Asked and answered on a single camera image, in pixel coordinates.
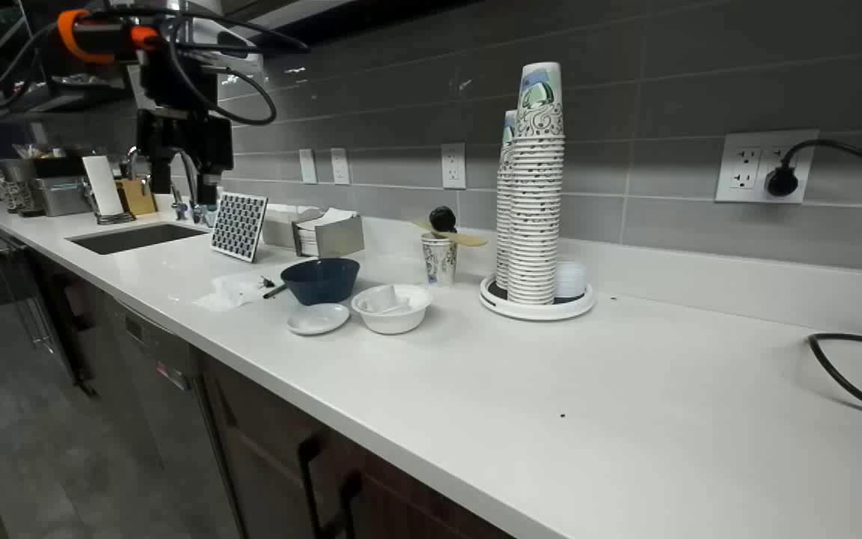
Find kitchen sink basin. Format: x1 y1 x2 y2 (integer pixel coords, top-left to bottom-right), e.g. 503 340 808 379
67 221 209 257

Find black hanging robot cables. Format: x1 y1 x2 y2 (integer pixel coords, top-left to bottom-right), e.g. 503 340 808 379
0 25 60 117

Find white bowl with creamer cups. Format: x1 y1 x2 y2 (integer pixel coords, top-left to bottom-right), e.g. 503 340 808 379
347 283 434 340

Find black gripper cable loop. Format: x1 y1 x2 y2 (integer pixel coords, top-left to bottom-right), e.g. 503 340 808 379
165 40 283 129

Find black ball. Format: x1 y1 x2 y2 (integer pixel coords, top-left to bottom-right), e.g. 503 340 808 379
428 205 459 236

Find chrome faucet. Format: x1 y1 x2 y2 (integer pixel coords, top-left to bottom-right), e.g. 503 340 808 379
118 145 144 187

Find tall paper cup stack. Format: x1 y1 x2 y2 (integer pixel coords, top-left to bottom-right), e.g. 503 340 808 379
506 61 566 307

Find dark wall shelf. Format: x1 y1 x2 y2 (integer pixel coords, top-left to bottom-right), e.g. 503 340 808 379
0 69 141 127

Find shorter paper cup stack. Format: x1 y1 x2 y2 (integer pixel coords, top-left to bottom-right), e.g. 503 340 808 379
495 108 528 293

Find wooden stir sticks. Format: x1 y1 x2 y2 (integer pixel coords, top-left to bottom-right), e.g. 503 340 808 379
411 220 492 250

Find metal container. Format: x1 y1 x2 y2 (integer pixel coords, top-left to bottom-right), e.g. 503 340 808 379
0 153 46 220

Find stainless dishwasher front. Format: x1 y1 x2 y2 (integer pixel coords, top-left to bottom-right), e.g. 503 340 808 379
112 310 245 539

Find small wooden board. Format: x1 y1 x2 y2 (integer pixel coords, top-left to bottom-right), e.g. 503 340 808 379
115 177 162 221

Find glass stir stick holder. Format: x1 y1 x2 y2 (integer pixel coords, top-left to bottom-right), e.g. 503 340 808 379
423 232 461 287

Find black cabinet handle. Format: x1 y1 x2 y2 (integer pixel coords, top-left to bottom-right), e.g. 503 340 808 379
296 436 326 539
340 470 365 539

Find round white cup tray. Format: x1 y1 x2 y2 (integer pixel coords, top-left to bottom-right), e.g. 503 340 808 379
477 272 599 323

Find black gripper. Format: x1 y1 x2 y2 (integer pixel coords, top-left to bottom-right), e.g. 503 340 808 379
135 42 236 209

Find white wall power outlet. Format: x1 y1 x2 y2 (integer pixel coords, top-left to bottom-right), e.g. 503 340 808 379
712 129 820 207

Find black white patterned board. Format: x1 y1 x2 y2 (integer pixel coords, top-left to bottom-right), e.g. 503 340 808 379
209 190 269 268

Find dark wooden cabinet door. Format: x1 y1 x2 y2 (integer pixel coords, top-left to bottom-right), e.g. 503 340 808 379
200 356 340 539

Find dark blue bowl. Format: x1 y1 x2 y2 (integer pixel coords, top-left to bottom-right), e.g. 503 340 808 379
278 254 362 310

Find grey metal box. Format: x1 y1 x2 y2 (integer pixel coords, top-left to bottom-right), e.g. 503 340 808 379
30 148 94 220

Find small white saucer plate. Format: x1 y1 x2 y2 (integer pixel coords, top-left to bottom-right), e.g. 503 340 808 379
286 301 353 340

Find black plug with cable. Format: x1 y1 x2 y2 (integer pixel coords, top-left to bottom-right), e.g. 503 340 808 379
763 135 862 201

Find white upright tablet board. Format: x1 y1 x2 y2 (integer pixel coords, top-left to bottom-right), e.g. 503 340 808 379
78 153 129 226

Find white box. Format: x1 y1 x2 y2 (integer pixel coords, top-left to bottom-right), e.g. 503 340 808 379
263 201 325 251

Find black cable on counter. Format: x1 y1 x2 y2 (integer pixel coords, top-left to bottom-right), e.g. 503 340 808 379
807 331 862 418

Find white wall switch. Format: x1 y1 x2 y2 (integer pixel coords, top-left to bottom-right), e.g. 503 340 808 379
296 148 322 187
326 148 353 190
440 141 470 193

